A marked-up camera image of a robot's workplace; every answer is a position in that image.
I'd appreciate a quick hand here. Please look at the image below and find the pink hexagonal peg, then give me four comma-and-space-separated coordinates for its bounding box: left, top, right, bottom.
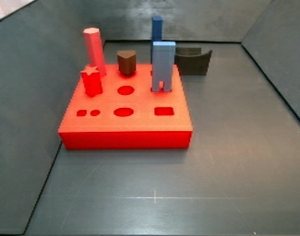
84, 28, 106, 77

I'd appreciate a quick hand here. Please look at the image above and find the light blue arch peg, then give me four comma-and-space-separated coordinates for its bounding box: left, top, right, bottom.
152, 41, 176, 92

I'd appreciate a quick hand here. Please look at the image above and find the red peg board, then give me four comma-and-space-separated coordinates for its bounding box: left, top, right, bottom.
58, 65, 193, 149

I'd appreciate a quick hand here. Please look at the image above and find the brown rounded triangle peg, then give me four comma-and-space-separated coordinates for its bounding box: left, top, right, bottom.
118, 50, 136, 77

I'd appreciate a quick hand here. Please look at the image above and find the red star peg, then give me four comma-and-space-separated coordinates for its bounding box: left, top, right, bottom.
81, 65, 104, 97

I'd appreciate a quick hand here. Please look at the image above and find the black curved holder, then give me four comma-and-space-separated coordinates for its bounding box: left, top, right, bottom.
175, 47, 213, 76

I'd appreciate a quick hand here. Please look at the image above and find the dark blue rectangle peg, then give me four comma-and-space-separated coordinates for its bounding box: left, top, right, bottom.
150, 16, 164, 41

